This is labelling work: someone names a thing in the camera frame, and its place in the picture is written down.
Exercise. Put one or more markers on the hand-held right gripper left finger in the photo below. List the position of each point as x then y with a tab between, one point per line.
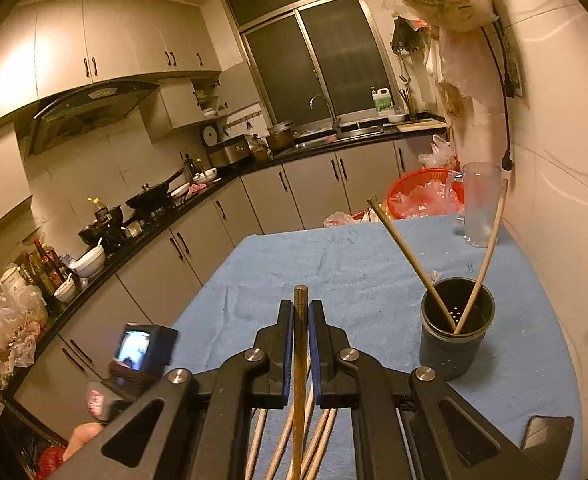
289	340

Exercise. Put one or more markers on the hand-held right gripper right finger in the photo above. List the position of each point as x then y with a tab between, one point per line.
315	340

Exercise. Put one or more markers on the black perforated chopstick holder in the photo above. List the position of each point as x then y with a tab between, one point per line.
449	355

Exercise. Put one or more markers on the blue towel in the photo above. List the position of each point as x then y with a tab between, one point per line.
349	260

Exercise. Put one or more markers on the small white bowl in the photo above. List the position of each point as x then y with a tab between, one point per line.
66	291

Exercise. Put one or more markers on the large white bowl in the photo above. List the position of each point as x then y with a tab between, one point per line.
89	261

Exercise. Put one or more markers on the plastic bag on floor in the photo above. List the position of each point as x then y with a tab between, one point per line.
341	219

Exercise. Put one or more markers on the black pot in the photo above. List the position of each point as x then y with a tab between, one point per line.
98	232

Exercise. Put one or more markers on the group of sauce bottles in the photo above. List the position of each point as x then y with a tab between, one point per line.
43	265

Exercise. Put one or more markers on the pile of plastic bags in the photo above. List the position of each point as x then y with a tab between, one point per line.
8	325

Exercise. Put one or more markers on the white lower cabinets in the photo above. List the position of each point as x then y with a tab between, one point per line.
269	200

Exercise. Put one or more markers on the white cabinets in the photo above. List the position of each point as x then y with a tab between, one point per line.
98	40
269	200

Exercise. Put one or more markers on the black wok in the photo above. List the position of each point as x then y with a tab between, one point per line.
148	199

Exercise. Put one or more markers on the red plastic basket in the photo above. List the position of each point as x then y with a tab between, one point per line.
404	187

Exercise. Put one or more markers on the clear plastic bag in basket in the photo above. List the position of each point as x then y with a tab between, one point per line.
434	200

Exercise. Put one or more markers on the silver bread box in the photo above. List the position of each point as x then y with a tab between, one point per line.
228	152

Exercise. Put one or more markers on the frosted glass mug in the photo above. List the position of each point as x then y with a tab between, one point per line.
479	210

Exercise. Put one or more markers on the metal faucet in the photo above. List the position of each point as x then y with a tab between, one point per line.
331	110

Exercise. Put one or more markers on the wooden cutting board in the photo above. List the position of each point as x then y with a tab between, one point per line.
421	126

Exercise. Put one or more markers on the white detergent bottle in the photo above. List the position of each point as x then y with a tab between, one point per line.
383	102

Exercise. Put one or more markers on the dark smartphone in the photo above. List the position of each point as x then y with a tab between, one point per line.
549	432

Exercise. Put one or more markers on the range hood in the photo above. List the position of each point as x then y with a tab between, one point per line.
88	105

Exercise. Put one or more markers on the kitchen window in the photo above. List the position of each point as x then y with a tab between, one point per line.
314	55

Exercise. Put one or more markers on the hanging clear plastic bags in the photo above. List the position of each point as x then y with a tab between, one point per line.
461	65

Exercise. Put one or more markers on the white upper cabinets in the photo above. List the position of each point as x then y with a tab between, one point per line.
98	40

